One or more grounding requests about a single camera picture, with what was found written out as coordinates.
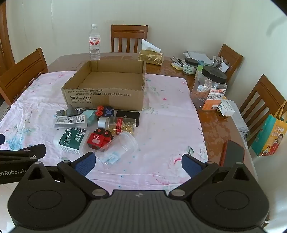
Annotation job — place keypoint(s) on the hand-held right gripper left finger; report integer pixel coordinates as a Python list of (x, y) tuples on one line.
[(86, 163)]

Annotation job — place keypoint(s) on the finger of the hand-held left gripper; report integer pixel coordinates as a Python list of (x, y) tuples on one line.
[(1, 139), (27, 153)]

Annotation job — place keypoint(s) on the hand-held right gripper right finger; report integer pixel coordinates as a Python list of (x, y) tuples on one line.
[(190, 165)]

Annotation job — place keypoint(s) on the red toy train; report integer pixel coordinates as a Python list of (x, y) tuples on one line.
[(97, 139)]

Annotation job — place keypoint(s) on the green label cotton swab container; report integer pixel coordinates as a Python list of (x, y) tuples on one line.
[(69, 140)]

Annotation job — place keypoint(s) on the clear plastic cup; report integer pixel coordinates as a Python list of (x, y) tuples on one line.
[(121, 145)]

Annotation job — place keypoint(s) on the grey plastic case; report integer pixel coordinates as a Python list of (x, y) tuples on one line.
[(70, 121)]

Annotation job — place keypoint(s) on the silver cap pill bottle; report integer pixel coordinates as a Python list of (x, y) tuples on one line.
[(121, 124)]

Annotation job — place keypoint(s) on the cardboard box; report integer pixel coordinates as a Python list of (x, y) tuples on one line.
[(105, 98)]

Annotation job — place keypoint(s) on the smartphone in red case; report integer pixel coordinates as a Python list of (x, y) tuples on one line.
[(233, 152)]

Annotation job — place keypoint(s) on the teal plastic toy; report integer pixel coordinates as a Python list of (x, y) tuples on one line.
[(91, 116)]

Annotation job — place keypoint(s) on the pink floral tablecloth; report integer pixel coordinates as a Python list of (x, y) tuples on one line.
[(163, 125)]

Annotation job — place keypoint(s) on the red and black toy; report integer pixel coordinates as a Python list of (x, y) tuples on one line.
[(99, 111)]

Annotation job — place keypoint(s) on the black flat case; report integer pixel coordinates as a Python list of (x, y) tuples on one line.
[(129, 116)]

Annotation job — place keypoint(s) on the stack of clear packets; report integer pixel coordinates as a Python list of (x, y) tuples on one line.
[(241, 123)]

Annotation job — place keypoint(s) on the white medicine box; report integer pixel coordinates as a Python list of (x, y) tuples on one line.
[(226, 108)]

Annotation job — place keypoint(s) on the wooden dining chair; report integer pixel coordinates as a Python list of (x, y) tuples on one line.
[(129, 38), (231, 58), (20, 74), (262, 100)]

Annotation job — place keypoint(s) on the large clear jar black lid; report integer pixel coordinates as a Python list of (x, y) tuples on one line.
[(207, 89)]

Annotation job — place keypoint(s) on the colourful printed shopping bag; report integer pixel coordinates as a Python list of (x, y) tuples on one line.
[(268, 134)]

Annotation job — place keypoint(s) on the green lid spice jar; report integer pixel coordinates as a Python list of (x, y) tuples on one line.
[(199, 70)]

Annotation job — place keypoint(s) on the small glass jar black lid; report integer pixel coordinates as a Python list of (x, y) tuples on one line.
[(190, 66)]

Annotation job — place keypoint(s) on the yellow sticky notes pad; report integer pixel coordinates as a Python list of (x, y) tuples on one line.
[(176, 65)]

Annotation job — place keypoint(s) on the bundle of black pens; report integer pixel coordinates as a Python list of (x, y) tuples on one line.
[(177, 61)]

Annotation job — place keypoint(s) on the wooden door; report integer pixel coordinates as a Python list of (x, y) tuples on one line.
[(4, 33)]

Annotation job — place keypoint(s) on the pile of white papers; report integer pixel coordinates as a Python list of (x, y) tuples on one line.
[(199, 55)]

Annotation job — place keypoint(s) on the gold tissue pack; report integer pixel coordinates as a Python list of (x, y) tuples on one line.
[(150, 57)]

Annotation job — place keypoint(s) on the clear plastic water bottle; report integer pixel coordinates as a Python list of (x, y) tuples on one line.
[(94, 42)]

